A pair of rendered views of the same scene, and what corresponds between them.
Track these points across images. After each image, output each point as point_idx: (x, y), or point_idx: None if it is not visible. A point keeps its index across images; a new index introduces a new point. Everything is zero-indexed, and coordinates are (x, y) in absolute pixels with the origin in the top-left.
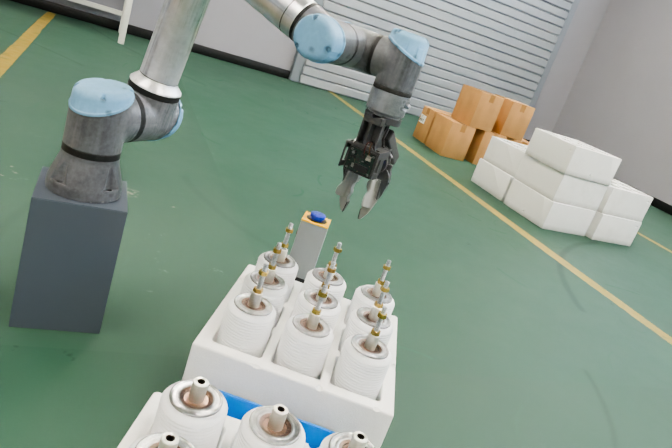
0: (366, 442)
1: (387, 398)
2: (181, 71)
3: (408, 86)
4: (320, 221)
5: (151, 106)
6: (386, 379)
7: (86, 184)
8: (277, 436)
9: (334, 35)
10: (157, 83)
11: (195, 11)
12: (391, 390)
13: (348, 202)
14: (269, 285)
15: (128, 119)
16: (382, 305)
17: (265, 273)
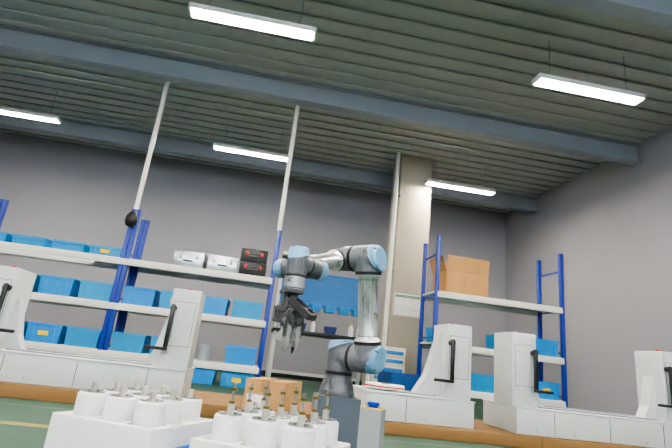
0: (150, 391)
1: (206, 439)
2: (364, 327)
3: (286, 269)
4: (369, 406)
5: (353, 348)
6: (224, 442)
7: (321, 384)
8: (165, 397)
9: (274, 263)
10: (357, 336)
11: (360, 295)
12: (213, 441)
13: (293, 347)
14: (285, 412)
15: (337, 352)
16: (263, 406)
17: (263, 386)
